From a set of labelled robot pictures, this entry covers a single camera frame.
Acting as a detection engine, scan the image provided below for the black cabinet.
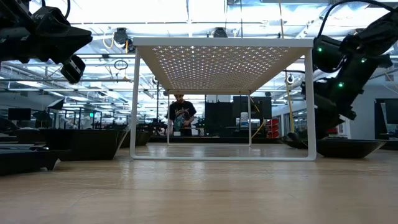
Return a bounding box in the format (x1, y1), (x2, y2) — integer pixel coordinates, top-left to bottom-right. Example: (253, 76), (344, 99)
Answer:
(204, 101), (234, 138)

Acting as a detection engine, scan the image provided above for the red bin rack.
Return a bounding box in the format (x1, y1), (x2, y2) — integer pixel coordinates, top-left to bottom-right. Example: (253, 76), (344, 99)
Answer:
(266, 118), (280, 139)

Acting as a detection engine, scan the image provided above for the white perforated metal shelf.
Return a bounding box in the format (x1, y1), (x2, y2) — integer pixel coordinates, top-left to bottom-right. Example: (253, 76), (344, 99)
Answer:
(129, 37), (317, 162)

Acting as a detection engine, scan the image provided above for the black wavy square plate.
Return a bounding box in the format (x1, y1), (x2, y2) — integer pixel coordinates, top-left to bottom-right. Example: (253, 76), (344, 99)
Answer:
(40, 129), (128, 161)

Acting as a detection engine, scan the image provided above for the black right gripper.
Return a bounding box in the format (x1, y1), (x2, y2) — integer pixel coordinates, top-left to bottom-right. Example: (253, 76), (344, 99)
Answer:
(301, 77), (363, 140)

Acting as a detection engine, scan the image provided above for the person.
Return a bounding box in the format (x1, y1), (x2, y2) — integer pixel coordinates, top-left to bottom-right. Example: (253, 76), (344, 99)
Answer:
(167, 94), (197, 137)

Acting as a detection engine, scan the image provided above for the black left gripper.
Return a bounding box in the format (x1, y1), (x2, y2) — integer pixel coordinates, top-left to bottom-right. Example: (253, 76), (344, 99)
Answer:
(18, 7), (93, 84)

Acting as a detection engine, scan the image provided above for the black pot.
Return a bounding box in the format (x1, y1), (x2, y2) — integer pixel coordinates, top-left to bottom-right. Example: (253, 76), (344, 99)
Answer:
(316, 138), (387, 159)

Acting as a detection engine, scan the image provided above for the small black square plate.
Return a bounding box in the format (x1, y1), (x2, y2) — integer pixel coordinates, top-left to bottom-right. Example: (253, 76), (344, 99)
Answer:
(0, 143), (49, 152)
(15, 129), (43, 144)
(0, 146), (69, 177)

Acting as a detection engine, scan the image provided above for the large black monitor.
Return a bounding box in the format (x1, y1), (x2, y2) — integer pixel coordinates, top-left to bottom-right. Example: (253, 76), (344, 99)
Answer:
(233, 96), (273, 119)

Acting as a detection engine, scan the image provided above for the black leaf shaped plate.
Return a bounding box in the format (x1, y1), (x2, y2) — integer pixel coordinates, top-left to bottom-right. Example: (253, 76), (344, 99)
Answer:
(279, 136), (312, 149)

